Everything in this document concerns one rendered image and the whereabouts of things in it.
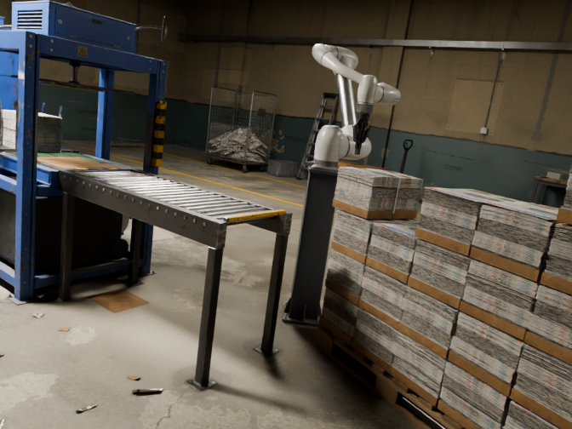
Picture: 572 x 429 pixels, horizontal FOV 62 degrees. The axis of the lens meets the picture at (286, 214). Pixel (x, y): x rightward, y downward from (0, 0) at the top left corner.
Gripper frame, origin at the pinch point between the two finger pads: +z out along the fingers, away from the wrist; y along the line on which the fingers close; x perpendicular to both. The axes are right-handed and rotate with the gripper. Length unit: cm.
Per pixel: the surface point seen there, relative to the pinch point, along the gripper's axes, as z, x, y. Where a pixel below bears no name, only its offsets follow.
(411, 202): 23.6, -36.4, 12.2
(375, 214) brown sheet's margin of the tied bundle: 30.6, -36.9, -13.5
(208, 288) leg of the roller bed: 68, -25, -99
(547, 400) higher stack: 72, -141, -19
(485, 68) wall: -138, 327, 554
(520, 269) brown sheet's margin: 30, -120, -20
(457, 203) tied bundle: 13, -87, -19
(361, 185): 17.3, -28.2, -18.7
